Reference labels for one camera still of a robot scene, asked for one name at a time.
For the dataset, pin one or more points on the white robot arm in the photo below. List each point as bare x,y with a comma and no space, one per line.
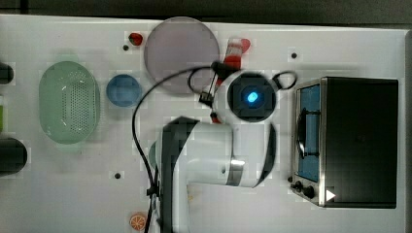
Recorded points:
238,150

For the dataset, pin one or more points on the grey round plate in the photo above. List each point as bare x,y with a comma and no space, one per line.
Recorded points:
178,44

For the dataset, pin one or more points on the pink strawberry toy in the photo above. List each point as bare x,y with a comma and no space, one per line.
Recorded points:
245,45

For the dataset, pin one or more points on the blue plastic bowl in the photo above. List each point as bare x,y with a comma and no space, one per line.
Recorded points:
123,91

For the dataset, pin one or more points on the dark red strawberry toy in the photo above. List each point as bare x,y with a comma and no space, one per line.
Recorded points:
136,39

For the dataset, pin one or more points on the orange slice toy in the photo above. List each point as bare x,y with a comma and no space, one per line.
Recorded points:
138,221

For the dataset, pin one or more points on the green perforated colander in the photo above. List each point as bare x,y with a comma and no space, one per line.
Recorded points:
69,103

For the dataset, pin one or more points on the silver toaster oven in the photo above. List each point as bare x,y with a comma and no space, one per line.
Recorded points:
345,142

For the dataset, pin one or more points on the large black pot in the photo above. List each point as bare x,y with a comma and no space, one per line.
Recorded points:
13,156

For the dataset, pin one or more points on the small black pot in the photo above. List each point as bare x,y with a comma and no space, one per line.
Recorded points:
6,73

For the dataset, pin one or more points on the green bottle white cap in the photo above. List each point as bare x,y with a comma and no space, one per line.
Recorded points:
1,112

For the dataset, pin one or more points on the green mug with handle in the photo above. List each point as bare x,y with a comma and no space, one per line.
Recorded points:
152,155

